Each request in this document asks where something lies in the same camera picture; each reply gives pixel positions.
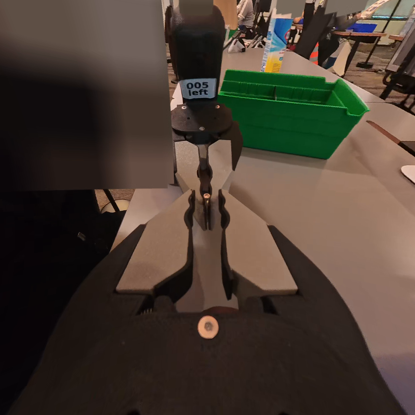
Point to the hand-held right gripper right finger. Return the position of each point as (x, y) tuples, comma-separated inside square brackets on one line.
[(259, 256)]

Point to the green plastic bin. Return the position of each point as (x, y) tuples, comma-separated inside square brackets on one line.
[(291, 129)]

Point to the small blue plastic bin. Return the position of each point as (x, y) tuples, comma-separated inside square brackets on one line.
[(364, 27)]

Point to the black leaning panel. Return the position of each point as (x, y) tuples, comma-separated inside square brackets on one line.
[(311, 32)]

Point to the disinfectant wipes canister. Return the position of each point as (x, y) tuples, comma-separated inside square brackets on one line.
[(275, 45)]

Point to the person's body in black clothes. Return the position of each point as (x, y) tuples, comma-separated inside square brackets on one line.
[(48, 259)]

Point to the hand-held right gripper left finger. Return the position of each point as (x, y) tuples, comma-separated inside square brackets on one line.
[(155, 256)]

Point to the orange traffic cone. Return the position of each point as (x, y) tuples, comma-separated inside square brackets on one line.
[(314, 55)]

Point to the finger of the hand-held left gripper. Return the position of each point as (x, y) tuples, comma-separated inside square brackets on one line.
[(222, 162), (186, 162)]

